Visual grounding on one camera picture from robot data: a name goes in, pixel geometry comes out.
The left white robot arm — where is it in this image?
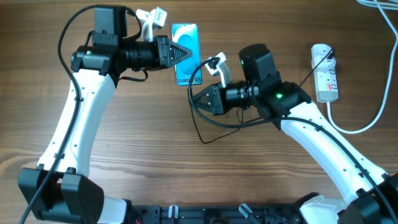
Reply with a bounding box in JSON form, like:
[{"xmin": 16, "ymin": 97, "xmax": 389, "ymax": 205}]
[{"xmin": 17, "ymin": 4, "xmax": 192, "ymax": 223}]

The white cables top corner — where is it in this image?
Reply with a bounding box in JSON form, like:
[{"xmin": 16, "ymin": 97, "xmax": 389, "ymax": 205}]
[{"xmin": 356, "ymin": 0, "xmax": 398, "ymax": 11}]

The white power strip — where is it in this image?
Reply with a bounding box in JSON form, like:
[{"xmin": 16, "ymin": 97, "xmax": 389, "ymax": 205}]
[{"xmin": 311, "ymin": 44, "xmax": 338, "ymax": 103}]

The black USB charging cable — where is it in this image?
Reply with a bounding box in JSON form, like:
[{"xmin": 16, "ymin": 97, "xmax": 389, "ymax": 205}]
[{"xmin": 187, "ymin": 48, "xmax": 335, "ymax": 145}]

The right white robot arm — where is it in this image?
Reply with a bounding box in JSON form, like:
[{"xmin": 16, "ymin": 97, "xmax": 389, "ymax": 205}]
[{"xmin": 188, "ymin": 44, "xmax": 397, "ymax": 223}]

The white power strip cord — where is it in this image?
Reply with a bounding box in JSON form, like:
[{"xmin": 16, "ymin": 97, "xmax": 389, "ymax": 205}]
[{"xmin": 326, "ymin": 0, "xmax": 398, "ymax": 135}]

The blue Galaxy smartphone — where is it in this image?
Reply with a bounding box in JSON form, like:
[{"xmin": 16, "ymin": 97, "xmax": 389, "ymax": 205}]
[{"xmin": 171, "ymin": 22, "xmax": 201, "ymax": 86}]

